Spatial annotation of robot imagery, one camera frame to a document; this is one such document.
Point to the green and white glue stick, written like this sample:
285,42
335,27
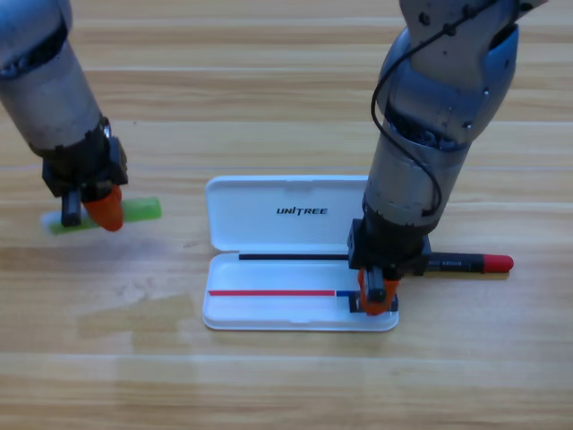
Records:
143,208

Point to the black marker with red cap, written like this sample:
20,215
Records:
492,263

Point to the white Unitree pencil case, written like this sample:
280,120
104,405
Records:
277,277

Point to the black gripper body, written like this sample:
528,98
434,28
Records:
389,251
89,165

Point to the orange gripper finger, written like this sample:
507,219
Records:
390,295
107,210

